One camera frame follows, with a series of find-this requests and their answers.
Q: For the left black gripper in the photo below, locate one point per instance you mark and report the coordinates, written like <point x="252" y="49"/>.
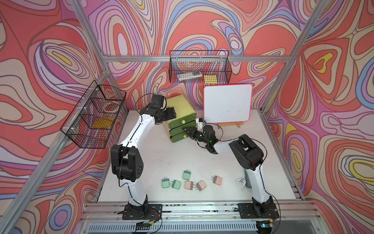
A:
<point x="170" y="114"/>

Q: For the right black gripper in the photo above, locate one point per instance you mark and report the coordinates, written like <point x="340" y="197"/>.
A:
<point x="192" y="132"/>

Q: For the yellow green drawer cabinet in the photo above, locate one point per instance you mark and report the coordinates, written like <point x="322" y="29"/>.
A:
<point x="185" y="118"/>

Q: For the green plug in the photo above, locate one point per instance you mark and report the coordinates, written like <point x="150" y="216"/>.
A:
<point x="165" y="183"/>
<point x="186" y="175"/>
<point x="176" y="184"/>

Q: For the pink plug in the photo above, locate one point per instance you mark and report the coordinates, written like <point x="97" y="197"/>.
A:
<point x="217" y="180"/>
<point x="201" y="186"/>
<point x="189" y="185"/>

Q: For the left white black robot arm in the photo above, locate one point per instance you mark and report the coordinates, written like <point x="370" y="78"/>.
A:
<point x="126" y="161"/>

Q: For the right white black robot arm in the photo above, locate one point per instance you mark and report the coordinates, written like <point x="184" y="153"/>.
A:
<point x="250" y="157"/>

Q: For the grey box in back basket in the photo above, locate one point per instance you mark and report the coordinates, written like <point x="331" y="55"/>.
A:
<point x="189" y="76"/>

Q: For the pink framed whiteboard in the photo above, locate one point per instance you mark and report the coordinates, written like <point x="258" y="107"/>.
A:
<point x="227" y="103"/>

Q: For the wooden whiteboard stand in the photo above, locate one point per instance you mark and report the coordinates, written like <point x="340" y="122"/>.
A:
<point x="237" y="124"/>

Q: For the yellow block in back basket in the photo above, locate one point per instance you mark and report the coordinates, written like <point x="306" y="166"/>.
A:
<point x="210" y="80"/>

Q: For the yellow item in left basket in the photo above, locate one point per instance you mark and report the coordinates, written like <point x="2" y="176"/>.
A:
<point x="103" y="123"/>

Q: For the white plastic clip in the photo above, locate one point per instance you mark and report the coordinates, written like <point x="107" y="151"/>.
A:
<point x="242" y="181"/>

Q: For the grey felt eraser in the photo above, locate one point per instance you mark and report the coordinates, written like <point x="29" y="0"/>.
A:
<point x="247" y="180"/>

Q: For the green circuit board left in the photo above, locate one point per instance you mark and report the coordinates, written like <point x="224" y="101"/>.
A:
<point x="144" y="225"/>

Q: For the green circuit board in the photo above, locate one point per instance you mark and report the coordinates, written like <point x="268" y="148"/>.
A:
<point x="265" y="224"/>
<point x="144" y="225"/>

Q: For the green circuit board right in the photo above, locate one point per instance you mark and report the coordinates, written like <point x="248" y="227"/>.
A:
<point x="265" y="224"/>

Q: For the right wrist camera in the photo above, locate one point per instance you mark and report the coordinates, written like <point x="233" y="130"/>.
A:
<point x="200" y="124"/>

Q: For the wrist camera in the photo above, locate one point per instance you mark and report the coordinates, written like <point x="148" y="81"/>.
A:
<point x="158" y="101"/>
<point x="200" y="124"/>

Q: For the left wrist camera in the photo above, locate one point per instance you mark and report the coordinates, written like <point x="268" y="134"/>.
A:
<point x="158" y="101"/>

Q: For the back black wire basket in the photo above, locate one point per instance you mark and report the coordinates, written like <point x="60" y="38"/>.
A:
<point x="208" y="62"/>

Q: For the black wire basket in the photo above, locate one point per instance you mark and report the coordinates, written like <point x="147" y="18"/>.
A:
<point x="98" y="101"/>
<point x="208" y="62"/>

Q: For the left black wire basket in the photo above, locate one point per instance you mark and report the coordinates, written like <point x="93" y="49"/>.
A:
<point x="98" y="101"/>

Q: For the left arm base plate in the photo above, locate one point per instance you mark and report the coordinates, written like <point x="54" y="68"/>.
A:
<point x="148" y="212"/>

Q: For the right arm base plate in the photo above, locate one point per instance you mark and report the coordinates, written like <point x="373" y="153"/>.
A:
<point x="256" y="211"/>

